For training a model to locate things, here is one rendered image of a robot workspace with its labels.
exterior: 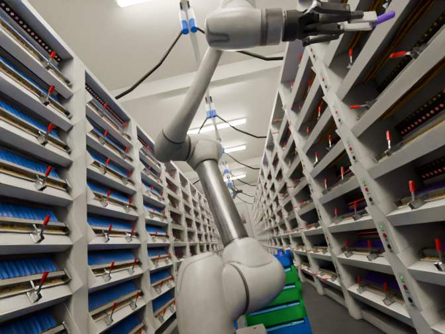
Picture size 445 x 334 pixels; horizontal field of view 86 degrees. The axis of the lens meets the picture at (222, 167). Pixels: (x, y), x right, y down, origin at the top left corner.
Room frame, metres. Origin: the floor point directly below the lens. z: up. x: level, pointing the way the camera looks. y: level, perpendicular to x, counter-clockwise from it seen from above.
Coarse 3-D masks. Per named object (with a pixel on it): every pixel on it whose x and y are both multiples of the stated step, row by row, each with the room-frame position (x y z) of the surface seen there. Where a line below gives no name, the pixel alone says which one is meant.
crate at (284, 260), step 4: (288, 252) 1.36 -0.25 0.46; (276, 256) 1.55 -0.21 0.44; (280, 256) 1.35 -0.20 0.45; (284, 256) 1.36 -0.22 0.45; (288, 256) 1.36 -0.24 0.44; (280, 260) 1.36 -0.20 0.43; (284, 260) 1.36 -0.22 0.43; (288, 260) 1.36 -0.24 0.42; (292, 260) 1.36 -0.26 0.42; (284, 264) 1.36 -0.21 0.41; (288, 264) 1.36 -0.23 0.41; (292, 264) 1.36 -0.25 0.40
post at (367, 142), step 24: (312, 0) 0.98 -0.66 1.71; (360, 48) 0.98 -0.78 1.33; (336, 72) 0.98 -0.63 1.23; (336, 96) 0.98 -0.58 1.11; (360, 96) 0.98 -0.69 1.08; (336, 120) 1.06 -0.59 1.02; (384, 120) 0.98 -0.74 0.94; (360, 144) 0.98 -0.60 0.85; (384, 144) 0.98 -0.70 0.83; (360, 168) 1.02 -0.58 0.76; (408, 168) 0.98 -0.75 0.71; (384, 192) 0.98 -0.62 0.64; (384, 216) 0.99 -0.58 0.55; (408, 240) 0.98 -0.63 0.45; (432, 288) 0.98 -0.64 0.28
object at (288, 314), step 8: (304, 304) 1.36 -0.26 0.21; (272, 312) 1.35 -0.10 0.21; (280, 312) 1.35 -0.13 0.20; (288, 312) 1.35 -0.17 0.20; (296, 312) 1.36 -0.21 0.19; (304, 312) 1.36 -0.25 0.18; (248, 320) 1.34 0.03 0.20; (256, 320) 1.34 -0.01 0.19; (264, 320) 1.34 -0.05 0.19; (272, 320) 1.35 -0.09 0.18; (280, 320) 1.35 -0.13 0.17; (288, 320) 1.35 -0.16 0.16
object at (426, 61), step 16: (432, 48) 0.51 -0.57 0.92; (416, 64) 0.57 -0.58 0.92; (432, 64) 0.54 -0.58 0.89; (400, 80) 0.64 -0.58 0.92; (416, 80) 0.60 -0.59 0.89; (384, 96) 0.72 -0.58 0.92; (400, 96) 0.68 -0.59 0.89; (368, 112) 0.83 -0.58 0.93; (384, 112) 0.96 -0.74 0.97; (352, 128) 0.96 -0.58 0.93
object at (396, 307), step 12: (360, 276) 1.68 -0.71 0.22; (372, 276) 1.57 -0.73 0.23; (384, 276) 1.49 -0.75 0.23; (348, 288) 1.67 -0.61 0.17; (360, 288) 1.51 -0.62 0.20; (372, 288) 1.49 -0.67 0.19; (384, 288) 1.26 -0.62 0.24; (396, 288) 1.30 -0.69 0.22; (360, 300) 1.56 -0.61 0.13; (372, 300) 1.37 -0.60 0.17; (384, 300) 1.27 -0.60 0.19; (396, 300) 1.23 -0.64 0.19; (384, 312) 1.32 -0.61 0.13; (396, 312) 1.18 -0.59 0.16; (408, 312) 1.08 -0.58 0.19; (408, 324) 1.14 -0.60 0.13
